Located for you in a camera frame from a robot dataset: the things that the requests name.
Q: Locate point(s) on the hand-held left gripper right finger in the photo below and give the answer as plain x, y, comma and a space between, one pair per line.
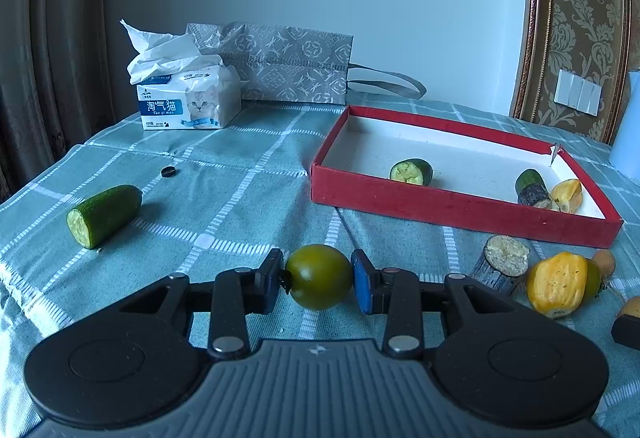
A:
362, 283

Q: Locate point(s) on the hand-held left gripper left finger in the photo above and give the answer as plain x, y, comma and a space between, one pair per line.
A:
270, 278

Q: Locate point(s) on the green tomato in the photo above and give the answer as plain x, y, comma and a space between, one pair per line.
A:
594, 280
320, 275

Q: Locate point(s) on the red cardboard box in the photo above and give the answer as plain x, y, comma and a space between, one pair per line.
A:
450, 213

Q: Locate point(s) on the cut cucumber piece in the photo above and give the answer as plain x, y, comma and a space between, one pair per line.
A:
412, 171
107, 213

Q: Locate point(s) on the yellow fruit piece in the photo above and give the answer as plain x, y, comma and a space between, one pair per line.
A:
557, 285
567, 197

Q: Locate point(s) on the brown longan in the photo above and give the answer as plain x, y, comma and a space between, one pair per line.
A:
605, 262
632, 307

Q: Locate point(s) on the green checked tablecloth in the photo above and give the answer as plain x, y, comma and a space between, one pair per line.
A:
225, 198

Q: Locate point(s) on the small black cap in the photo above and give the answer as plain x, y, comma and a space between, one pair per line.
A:
168, 176

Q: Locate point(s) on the white tissue pack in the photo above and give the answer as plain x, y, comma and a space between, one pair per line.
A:
200, 102

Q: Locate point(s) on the grey patterned gift bag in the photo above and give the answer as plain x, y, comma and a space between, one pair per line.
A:
295, 62

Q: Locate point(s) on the light blue electric kettle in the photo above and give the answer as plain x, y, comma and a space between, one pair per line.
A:
627, 127

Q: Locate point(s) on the brown patterned curtain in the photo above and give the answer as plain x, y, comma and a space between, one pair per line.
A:
45, 42

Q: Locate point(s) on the white wall switch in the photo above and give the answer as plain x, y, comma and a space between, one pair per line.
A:
577, 91

